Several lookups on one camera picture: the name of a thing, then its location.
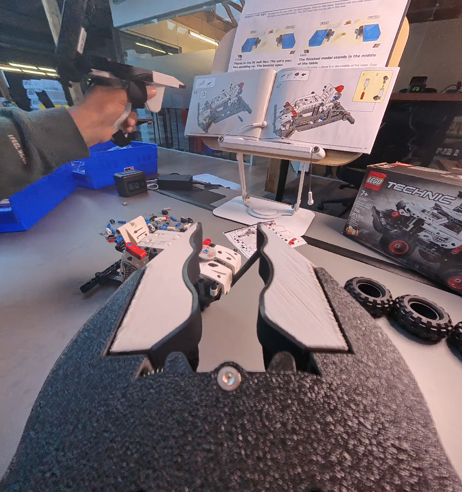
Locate wall poster with instructions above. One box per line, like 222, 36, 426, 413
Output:
227, 0, 411, 74

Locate black toy vehicle chassis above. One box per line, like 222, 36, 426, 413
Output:
80, 216, 244, 310

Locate black power adapter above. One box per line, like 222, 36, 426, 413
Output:
156, 174, 195, 193

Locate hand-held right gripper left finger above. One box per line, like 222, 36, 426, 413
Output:
108, 223, 203, 356

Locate toy set cardboard box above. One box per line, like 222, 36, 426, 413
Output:
343, 162, 462, 297

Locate white sticker sheet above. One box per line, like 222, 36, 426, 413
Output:
224, 220, 308, 260

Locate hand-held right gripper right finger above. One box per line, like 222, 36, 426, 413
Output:
257, 223, 348, 353

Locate person's left forearm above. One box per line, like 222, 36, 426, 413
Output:
0, 106, 92, 209

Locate pile of small toy brick parts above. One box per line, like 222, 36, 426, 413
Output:
101, 208, 195, 241

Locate person's left hand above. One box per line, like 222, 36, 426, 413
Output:
68, 83, 159, 149

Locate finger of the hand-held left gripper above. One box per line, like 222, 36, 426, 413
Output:
89, 68, 185, 90
143, 83, 168, 115

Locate small black electronic device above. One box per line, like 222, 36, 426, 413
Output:
114, 168, 150, 199

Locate grey desk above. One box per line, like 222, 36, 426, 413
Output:
0, 146, 462, 492

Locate instruction booklet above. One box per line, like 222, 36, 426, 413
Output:
185, 66, 401, 155

